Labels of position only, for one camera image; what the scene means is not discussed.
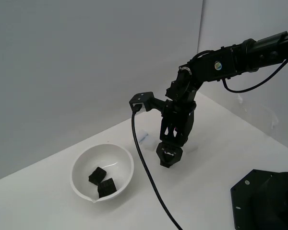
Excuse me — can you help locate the white foam cube blue print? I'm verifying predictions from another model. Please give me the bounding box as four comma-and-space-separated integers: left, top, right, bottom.
138, 129, 149, 144

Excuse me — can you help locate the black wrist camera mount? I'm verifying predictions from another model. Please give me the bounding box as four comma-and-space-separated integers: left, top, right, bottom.
129, 91, 168, 118

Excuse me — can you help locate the white bowl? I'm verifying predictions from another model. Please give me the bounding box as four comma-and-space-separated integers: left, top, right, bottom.
70, 143, 135, 204

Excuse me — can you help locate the black foam cube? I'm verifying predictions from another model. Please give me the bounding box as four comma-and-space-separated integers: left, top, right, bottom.
88, 166, 108, 185
160, 159, 175, 170
97, 177, 118, 199

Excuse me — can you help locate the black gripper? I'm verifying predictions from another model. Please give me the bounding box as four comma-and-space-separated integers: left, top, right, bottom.
156, 99, 197, 166

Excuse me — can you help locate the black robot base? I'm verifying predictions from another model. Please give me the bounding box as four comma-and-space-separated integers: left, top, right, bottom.
230, 169, 288, 230

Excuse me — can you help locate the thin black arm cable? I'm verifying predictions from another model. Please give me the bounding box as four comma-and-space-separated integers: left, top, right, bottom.
222, 57, 288, 94

